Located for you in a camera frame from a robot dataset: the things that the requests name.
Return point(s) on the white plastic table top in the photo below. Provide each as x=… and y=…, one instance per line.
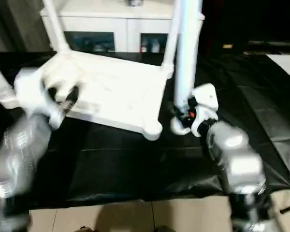
x=111, y=84

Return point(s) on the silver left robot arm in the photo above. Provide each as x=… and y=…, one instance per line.
x=21, y=145

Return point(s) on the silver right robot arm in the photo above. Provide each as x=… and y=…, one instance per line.
x=236, y=159

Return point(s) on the small yellow label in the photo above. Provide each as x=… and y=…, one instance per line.
x=227, y=46

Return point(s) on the black mat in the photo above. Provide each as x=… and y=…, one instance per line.
x=135, y=169

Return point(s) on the grey curtain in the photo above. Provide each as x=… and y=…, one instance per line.
x=14, y=24

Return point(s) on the white cabinet with glass doors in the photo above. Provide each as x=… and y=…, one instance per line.
x=99, y=21

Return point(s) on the flat white board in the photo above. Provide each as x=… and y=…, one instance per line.
x=285, y=65

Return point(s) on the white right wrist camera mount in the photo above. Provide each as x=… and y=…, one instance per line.
x=205, y=96

